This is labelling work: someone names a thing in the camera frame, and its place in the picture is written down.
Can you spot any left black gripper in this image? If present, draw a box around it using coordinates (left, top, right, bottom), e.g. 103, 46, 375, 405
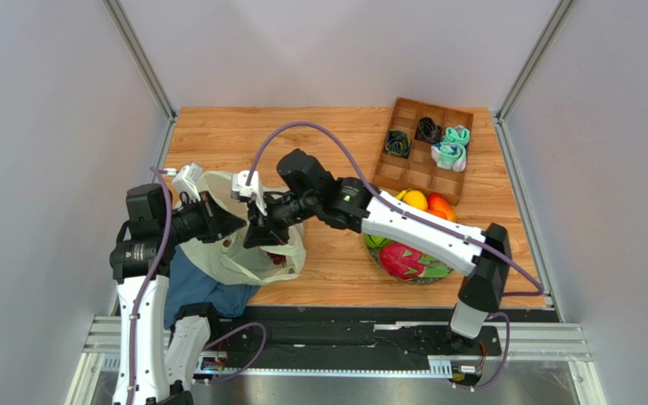
159, 190, 246, 245

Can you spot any fake purple grape bunch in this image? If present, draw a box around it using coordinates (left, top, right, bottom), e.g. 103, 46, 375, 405
267, 252, 287, 267

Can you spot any translucent yellowish plastic bag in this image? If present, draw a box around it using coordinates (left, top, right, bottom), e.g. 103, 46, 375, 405
179, 170, 306, 286

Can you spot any fake green watermelon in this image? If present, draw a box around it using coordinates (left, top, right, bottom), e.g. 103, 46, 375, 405
364, 234, 393, 250

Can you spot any fake red dragon fruit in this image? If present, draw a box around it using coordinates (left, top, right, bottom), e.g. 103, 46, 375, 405
379, 241, 451, 281

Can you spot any fake yellow lemon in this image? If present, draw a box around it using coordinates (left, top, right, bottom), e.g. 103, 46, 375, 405
402, 190, 429, 211

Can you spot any fake orange mango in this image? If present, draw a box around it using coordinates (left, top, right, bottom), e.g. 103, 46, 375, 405
427, 193, 458, 223

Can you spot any fake orange fruit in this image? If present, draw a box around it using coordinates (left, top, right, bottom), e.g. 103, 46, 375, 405
426, 209, 449, 220

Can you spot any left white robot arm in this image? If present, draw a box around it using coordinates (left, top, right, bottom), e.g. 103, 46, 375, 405
110, 184, 246, 404

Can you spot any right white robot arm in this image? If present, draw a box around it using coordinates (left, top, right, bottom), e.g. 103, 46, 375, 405
231, 149, 513, 340

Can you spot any blue cloth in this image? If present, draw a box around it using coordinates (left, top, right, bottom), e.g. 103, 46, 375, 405
164, 246, 260, 329

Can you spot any speckled ceramic plate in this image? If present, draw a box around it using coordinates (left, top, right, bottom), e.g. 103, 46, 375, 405
364, 238, 454, 285

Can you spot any dark blue striped sock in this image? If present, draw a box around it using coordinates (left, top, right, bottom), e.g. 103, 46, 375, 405
383, 129, 412, 159

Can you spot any brown wooden divider tray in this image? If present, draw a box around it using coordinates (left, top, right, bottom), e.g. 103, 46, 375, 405
370, 97, 473, 206

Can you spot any black rolled sock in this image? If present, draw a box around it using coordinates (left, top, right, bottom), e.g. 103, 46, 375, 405
414, 116, 443, 144

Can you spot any white teal rolled sock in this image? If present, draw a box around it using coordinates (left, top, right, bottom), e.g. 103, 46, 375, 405
431, 142, 467, 173

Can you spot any mint green rolled sock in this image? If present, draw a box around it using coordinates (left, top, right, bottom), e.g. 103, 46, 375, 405
442, 125, 471, 148

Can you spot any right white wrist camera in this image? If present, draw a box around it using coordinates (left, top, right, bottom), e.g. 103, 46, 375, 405
230, 170, 267, 216

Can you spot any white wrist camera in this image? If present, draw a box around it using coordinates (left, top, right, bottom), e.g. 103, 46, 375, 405
230, 170, 267, 216
163, 162, 203, 205

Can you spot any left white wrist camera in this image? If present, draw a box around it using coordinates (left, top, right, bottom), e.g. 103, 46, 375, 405
163, 162, 203, 205

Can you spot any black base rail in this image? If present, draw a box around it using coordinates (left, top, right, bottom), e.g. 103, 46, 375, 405
205, 306, 506, 375

